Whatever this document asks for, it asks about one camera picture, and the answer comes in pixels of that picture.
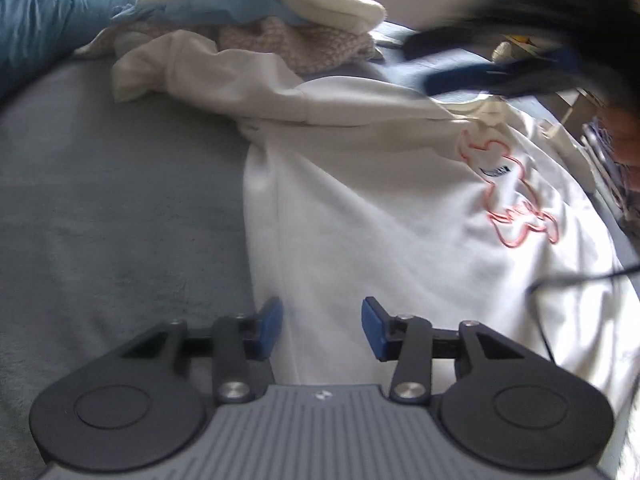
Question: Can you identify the grey bed sheet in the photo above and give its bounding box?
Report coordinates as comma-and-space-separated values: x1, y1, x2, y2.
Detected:
0, 19, 640, 480

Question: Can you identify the blue duvet roll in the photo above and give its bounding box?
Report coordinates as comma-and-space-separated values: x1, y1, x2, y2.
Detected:
1, 0, 136, 99

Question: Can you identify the white bear print sweatshirt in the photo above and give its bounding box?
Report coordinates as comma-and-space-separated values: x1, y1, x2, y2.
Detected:
110, 29, 640, 461

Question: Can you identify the light blue garment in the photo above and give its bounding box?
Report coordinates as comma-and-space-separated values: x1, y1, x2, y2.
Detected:
111, 0, 309, 26

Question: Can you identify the white yarn ball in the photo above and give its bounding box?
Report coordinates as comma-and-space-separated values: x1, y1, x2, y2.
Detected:
491, 41, 515, 63

